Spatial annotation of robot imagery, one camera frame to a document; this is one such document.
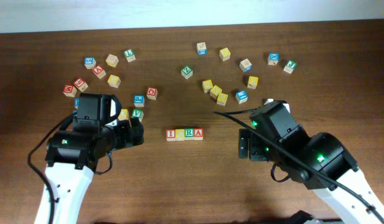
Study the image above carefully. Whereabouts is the yellow C letter block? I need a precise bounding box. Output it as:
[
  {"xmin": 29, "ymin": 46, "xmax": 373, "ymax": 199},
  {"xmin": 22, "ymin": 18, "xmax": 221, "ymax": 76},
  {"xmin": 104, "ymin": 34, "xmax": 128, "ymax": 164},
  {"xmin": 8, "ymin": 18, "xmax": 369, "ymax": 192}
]
[{"xmin": 175, "ymin": 129, "xmax": 185, "ymax": 141}]

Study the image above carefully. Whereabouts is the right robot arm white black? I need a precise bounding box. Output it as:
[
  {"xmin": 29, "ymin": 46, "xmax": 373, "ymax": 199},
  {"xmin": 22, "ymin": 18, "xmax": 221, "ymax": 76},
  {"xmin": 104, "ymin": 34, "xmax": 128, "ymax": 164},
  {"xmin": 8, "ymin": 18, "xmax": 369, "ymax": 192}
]
[{"xmin": 238, "ymin": 99, "xmax": 384, "ymax": 223}]

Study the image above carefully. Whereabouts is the yellow cluster block middle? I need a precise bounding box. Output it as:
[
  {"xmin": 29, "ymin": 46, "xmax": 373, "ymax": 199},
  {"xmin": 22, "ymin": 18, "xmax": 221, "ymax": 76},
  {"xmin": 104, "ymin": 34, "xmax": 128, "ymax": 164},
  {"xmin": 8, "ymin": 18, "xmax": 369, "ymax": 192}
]
[{"xmin": 210, "ymin": 85, "xmax": 222, "ymax": 99}]

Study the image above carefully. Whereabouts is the green R letter block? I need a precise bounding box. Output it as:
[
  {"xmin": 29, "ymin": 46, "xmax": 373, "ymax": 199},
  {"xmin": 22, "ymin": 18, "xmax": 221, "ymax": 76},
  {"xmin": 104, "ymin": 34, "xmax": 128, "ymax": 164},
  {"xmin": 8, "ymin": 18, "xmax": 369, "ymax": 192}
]
[{"xmin": 185, "ymin": 128, "xmax": 194, "ymax": 140}]

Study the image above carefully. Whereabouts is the yellow O letter block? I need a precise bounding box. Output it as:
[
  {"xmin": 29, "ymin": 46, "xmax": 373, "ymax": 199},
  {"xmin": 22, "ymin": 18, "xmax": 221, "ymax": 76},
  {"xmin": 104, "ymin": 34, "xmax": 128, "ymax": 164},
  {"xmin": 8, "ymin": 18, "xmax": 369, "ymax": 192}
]
[{"xmin": 118, "ymin": 109, "xmax": 129, "ymax": 121}]

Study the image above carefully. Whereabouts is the green L letter block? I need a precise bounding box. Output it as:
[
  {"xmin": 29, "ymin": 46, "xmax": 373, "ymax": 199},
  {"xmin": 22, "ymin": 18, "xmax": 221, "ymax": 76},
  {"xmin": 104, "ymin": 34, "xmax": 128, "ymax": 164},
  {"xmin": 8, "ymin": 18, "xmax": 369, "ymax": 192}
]
[{"xmin": 124, "ymin": 49, "xmax": 136, "ymax": 62}]

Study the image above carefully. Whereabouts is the blue P letter block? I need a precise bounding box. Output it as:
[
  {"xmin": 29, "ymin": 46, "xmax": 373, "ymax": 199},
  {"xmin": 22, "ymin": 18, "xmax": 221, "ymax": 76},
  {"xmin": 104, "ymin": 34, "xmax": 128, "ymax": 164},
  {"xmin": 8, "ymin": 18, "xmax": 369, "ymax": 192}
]
[{"xmin": 134, "ymin": 95, "xmax": 145, "ymax": 108}]

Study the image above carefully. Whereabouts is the plain wood yellow-edged block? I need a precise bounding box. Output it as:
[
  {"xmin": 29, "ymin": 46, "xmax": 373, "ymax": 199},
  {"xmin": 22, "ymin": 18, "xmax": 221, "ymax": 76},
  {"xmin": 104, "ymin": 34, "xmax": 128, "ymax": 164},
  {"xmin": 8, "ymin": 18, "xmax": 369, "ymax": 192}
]
[{"xmin": 106, "ymin": 54, "xmax": 119, "ymax": 68}]

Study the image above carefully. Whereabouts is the red I letter block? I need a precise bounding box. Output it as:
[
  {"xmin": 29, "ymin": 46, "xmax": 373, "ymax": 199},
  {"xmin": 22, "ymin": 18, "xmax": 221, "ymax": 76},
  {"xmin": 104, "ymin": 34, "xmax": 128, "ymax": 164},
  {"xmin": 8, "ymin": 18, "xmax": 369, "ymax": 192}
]
[{"xmin": 166, "ymin": 129, "xmax": 176, "ymax": 141}]

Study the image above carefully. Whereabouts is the blue S letter block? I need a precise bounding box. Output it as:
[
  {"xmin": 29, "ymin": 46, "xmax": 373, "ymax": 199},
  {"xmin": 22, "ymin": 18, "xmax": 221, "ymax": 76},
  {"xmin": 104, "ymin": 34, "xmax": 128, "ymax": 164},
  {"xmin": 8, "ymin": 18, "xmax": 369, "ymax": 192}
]
[{"xmin": 83, "ymin": 57, "xmax": 96, "ymax": 69}]

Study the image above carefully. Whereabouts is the yellow block right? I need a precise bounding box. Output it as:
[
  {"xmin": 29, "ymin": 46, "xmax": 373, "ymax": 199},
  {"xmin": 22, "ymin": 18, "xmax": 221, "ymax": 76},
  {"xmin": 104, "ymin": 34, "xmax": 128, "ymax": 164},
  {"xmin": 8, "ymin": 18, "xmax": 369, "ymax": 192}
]
[{"xmin": 247, "ymin": 76, "xmax": 259, "ymax": 89}]

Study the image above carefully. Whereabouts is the green Z letter block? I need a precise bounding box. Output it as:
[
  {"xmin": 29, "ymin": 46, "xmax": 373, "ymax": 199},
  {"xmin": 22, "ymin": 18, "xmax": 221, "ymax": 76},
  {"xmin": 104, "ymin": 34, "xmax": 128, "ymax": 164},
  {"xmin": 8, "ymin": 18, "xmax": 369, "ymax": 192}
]
[{"xmin": 181, "ymin": 66, "xmax": 193, "ymax": 79}]

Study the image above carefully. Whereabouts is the red M letter block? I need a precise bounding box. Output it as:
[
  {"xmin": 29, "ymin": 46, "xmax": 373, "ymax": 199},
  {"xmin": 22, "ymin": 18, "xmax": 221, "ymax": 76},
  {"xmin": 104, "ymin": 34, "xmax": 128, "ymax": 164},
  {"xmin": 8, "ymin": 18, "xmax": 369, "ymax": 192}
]
[{"xmin": 62, "ymin": 85, "xmax": 77, "ymax": 97}]

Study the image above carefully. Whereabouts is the blue X letter block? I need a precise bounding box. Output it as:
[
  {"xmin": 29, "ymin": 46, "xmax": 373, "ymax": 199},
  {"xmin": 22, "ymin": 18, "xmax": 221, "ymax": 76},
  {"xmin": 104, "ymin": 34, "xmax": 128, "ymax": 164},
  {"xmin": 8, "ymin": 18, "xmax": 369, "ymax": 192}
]
[{"xmin": 268, "ymin": 52, "xmax": 279, "ymax": 65}]

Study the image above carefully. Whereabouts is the yellow cluster block left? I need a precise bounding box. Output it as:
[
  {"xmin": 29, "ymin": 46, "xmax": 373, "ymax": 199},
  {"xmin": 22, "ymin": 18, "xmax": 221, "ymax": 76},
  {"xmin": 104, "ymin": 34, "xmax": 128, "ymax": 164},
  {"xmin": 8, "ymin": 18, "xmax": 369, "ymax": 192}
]
[{"xmin": 202, "ymin": 80, "xmax": 213, "ymax": 93}]

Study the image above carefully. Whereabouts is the green V letter block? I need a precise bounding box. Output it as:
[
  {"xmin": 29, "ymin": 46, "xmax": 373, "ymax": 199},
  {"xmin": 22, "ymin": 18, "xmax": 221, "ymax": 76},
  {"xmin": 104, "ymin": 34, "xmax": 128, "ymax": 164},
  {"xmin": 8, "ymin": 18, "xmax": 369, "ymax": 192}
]
[{"xmin": 131, "ymin": 109, "xmax": 144, "ymax": 122}]

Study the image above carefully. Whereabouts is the red A block left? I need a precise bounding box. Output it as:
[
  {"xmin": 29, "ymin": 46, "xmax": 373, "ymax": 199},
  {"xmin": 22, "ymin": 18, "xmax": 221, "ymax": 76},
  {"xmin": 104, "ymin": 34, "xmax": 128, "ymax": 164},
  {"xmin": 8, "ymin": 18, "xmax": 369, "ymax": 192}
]
[{"xmin": 92, "ymin": 65, "xmax": 106, "ymax": 79}]

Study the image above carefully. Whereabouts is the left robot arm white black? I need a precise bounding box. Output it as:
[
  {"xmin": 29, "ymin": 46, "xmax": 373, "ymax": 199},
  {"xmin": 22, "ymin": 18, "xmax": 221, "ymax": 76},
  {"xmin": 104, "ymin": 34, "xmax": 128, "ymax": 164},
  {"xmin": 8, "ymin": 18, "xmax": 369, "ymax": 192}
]
[{"xmin": 35, "ymin": 93, "xmax": 144, "ymax": 223}]

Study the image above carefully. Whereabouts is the green J letter block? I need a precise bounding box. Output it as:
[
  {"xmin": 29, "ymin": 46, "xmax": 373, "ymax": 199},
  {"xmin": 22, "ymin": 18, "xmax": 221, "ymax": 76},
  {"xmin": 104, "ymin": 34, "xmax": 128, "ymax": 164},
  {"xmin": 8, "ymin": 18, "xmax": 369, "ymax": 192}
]
[{"xmin": 283, "ymin": 60, "xmax": 297, "ymax": 74}]

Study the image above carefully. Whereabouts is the blue H block upper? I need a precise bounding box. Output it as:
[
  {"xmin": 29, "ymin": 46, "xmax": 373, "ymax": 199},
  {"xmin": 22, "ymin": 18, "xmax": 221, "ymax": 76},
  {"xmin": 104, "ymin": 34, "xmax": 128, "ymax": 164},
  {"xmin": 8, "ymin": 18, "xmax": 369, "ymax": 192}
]
[{"xmin": 74, "ymin": 98, "xmax": 79, "ymax": 109}]

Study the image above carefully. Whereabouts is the yellow block upper left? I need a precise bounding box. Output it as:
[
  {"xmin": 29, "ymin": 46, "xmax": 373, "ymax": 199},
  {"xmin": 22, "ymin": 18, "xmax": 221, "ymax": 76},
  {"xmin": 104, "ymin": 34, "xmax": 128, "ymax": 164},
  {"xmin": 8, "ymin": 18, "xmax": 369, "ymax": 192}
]
[{"xmin": 108, "ymin": 75, "xmax": 121, "ymax": 88}]

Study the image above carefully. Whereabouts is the blue I letter block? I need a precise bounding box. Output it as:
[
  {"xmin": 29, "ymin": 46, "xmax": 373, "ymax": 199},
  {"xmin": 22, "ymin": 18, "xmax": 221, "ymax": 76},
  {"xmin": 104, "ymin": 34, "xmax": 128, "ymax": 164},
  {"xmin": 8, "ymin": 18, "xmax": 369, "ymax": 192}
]
[{"xmin": 235, "ymin": 90, "xmax": 248, "ymax": 104}]

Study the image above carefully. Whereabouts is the red 9 number block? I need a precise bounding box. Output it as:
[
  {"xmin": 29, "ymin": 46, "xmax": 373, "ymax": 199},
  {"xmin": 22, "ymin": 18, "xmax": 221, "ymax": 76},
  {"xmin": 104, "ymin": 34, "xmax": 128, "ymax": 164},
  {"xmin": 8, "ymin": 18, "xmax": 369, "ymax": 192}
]
[{"xmin": 73, "ymin": 78, "xmax": 88, "ymax": 92}]

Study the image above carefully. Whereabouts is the red Q letter block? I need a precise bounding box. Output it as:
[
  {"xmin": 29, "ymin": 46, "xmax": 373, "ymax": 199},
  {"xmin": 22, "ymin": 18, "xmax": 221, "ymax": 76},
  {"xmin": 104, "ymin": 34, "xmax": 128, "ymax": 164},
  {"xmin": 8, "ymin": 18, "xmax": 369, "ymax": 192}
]
[{"xmin": 146, "ymin": 87, "xmax": 158, "ymax": 100}]

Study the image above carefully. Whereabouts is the blue-sided block top centre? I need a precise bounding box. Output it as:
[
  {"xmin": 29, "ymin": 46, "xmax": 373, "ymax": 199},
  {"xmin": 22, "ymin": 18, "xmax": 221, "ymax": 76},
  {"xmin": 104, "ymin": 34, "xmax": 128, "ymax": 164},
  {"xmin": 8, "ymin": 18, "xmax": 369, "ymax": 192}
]
[{"xmin": 197, "ymin": 42, "xmax": 207, "ymax": 55}]

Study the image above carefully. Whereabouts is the yellow E cluster block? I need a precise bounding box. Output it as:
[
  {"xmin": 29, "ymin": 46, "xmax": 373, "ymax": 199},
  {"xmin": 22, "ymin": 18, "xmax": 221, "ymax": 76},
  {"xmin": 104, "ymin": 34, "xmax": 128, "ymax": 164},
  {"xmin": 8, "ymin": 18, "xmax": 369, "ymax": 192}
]
[{"xmin": 217, "ymin": 93, "xmax": 228, "ymax": 106}]

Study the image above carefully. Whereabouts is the red A letter block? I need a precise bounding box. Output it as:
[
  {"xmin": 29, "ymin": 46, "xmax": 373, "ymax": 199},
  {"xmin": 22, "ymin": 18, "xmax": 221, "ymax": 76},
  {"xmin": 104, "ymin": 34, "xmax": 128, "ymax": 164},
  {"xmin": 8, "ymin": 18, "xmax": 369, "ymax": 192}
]
[{"xmin": 194, "ymin": 128, "xmax": 204, "ymax": 140}]

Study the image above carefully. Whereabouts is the blue D sided block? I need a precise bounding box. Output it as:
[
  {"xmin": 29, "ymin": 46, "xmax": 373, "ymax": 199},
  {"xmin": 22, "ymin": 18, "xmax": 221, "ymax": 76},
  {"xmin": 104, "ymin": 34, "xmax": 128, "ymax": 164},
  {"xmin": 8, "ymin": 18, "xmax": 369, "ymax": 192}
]
[{"xmin": 239, "ymin": 58, "xmax": 252, "ymax": 72}]

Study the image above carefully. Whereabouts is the yellow block top centre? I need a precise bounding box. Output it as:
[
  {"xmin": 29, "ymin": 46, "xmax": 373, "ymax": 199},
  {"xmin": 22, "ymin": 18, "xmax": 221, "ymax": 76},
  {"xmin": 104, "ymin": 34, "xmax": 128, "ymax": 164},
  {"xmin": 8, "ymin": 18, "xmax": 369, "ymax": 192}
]
[{"xmin": 219, "ymin": 47, "xmax": 231, "ymax": 61}]

